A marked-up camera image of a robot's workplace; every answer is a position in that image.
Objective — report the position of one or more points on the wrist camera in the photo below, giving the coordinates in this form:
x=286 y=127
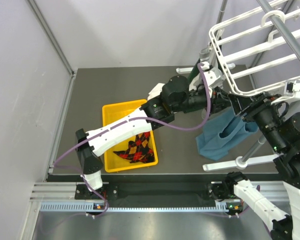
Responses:
x=212 y=75
x=289 y=93

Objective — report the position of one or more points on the grey striped sock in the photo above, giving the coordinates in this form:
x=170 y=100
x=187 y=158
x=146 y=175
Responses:
x=204 y=55

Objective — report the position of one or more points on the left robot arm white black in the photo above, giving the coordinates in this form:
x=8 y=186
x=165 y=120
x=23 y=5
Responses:
x=164 y=100

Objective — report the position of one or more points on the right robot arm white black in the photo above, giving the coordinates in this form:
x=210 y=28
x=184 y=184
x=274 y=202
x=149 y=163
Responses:
x=284 y=137

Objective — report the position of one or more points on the blue cloth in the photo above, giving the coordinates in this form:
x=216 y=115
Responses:
x=222 y=133

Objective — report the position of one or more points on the yellow plastic bin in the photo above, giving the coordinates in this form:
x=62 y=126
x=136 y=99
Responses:
x=112 y=162

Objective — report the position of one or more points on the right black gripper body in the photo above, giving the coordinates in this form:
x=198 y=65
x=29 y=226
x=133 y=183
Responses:
x=260 y=103

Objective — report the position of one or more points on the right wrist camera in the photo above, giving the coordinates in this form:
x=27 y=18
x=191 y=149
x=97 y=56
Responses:
x=289 y=93

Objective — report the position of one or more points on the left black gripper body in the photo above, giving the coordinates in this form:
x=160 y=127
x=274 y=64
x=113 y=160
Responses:
x=215 y=97

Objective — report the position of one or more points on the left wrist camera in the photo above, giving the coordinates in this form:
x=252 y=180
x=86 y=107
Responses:
x=212 y=75

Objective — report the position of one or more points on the aluminium cable duct rail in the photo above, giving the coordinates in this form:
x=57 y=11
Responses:
x=60 y=197

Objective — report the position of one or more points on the green and white sock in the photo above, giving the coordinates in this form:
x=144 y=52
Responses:
x=194 y=72

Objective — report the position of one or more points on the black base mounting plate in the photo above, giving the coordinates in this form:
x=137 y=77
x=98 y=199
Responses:
x=115 y=191

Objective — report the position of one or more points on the red black argyle sock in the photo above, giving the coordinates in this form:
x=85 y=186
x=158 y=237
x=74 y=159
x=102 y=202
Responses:
x=138 y=151

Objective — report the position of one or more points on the white clip hanger frame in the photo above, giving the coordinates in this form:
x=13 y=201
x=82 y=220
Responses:
x=259 y=50

